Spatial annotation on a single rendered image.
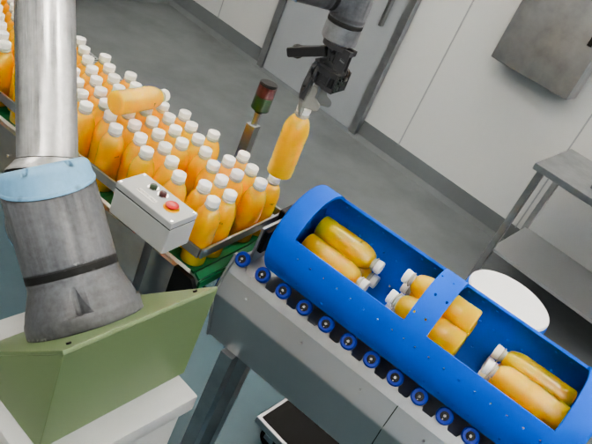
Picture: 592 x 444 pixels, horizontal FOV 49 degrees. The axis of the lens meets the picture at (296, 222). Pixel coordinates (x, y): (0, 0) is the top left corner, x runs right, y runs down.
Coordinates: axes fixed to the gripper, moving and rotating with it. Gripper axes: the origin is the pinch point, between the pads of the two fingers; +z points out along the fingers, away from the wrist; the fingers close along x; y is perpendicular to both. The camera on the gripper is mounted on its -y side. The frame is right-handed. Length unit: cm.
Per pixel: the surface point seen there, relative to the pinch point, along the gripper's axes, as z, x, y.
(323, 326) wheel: 44, -13, 35
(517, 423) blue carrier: 30, -16, 85
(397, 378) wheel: 44, -12, 58
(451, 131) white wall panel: 102, 335, -37
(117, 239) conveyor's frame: 55, -25, -29
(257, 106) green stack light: 23, 32, -32
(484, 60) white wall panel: 44, 338, -41
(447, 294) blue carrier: 18, -7, 57
